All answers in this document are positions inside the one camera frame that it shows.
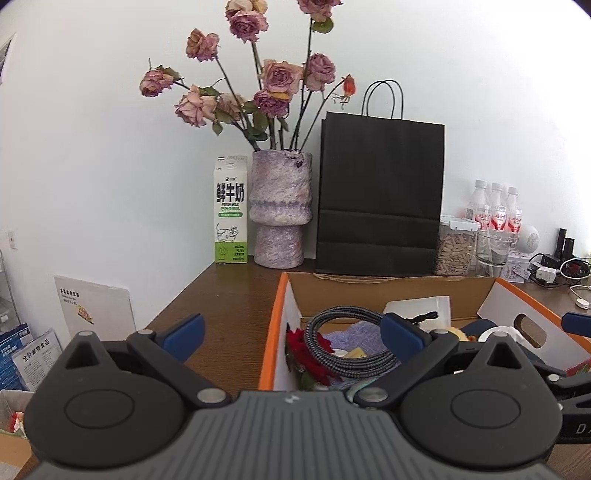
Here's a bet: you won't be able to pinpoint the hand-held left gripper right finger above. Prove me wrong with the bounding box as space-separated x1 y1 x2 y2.
353 312 532 409

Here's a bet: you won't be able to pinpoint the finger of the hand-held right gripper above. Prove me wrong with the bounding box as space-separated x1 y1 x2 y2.
561 312 591 339
531 360 591 402

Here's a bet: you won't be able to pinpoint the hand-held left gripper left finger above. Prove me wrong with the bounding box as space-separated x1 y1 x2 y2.
58 314 232 408

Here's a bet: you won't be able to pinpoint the purple fabric pouch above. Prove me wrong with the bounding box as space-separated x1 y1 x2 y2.
330 320 393 359

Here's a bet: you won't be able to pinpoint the white plastic bottle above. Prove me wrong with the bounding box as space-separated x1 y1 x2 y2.
478 325 525 345

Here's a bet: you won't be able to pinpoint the navy zipper pouch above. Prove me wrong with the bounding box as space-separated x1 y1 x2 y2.
462 318 567 376

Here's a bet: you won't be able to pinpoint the black braided cable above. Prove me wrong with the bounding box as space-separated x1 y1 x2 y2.
305 307 402 382

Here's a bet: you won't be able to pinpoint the red cardboard box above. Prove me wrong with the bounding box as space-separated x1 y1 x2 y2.
257 271 591 393

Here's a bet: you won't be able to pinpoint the red fabric rose clip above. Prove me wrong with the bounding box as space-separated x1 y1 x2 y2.
285 325 335 391

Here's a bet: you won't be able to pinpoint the wooden desktop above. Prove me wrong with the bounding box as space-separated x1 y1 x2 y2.
139 262 591 478

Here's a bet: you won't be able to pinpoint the white flat tray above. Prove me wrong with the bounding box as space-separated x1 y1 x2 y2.
383 295 451 331

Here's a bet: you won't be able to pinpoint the black cosmetic bottles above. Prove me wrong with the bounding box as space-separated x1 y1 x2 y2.
556 228 576 259

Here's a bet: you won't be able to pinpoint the white printed tin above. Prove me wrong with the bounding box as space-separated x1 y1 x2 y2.
503 251 532 281

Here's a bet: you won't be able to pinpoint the white round speaker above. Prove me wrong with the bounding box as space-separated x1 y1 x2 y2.
517 224 542 254

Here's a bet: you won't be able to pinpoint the clear seed container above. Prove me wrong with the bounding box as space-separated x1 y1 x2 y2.
434 216 481 277

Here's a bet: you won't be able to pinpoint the red label water bottle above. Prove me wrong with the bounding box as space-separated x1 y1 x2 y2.
504 186 524 234
487 183 507 232
464 180 491 230

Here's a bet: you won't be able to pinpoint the white green milk carton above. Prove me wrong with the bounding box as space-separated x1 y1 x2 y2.
213 155 250 265

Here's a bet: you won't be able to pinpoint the black paper bag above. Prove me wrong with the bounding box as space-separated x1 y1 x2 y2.
315 80 446 278

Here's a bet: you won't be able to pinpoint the white pet food bag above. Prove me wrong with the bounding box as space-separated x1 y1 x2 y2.
10 329 64 391

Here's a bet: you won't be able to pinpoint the purple stone vase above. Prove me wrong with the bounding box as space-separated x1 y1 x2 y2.
249 149 314 268

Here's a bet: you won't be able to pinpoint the blue pet food bag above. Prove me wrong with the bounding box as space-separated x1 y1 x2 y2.
0 323 33 391

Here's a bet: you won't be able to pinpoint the cardboard trash bin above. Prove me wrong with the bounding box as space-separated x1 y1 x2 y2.
0 390 36 468

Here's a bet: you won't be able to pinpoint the dried pink roses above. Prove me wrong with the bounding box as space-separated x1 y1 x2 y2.
140 0 357 153

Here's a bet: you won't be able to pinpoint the white wall panel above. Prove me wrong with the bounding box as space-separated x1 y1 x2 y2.
54 275 137 352

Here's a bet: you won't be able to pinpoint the wall poster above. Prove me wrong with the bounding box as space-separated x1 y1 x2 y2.
0 34 14 85

